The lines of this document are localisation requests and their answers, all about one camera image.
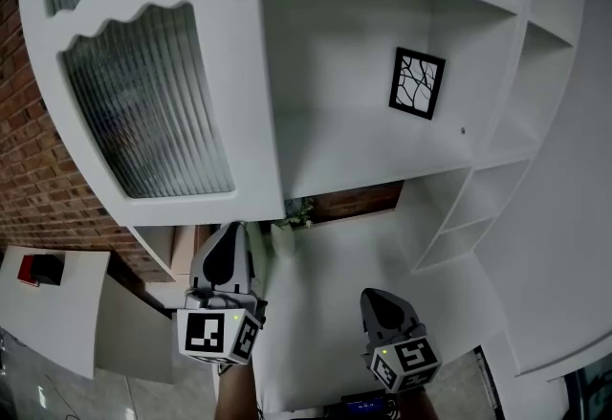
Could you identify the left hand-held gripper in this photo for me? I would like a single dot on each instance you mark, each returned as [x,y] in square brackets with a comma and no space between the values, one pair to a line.
[205,332]

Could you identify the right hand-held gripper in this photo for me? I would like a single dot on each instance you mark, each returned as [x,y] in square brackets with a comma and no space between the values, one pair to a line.
[406,363]

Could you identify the white ribbed-glass cabinet door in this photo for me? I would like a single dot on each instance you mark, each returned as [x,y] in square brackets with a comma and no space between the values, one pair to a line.
[248,97]

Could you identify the white shelf desk unit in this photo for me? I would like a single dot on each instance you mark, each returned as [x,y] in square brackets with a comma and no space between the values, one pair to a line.
[358,145]

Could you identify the person's left forearm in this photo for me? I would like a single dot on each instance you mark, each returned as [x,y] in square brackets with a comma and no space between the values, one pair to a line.
[239,394]

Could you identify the person's right forearm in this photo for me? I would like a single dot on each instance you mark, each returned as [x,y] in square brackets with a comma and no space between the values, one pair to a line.
[418,406]

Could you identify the beige box file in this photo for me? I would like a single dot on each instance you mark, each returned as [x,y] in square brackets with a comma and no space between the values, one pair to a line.
[184,250]

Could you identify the white vase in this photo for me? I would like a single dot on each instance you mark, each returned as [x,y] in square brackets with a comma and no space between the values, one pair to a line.
[283,241]

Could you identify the black device with blue screen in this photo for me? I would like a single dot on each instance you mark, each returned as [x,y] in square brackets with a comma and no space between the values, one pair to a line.
[365,405]

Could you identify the white side table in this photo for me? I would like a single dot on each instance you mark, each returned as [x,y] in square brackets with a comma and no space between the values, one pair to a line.
[57,317]

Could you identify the black box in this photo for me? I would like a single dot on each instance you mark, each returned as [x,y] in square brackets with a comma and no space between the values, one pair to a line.
[48,269]

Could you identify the red book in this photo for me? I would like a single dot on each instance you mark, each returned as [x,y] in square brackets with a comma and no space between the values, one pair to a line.
[25,272]

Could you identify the dark glass door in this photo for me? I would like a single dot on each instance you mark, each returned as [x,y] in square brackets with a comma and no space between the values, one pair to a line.
[593,389]

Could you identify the black picture frame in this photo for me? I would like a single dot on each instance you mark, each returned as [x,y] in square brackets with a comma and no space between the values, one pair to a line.
[417,83]

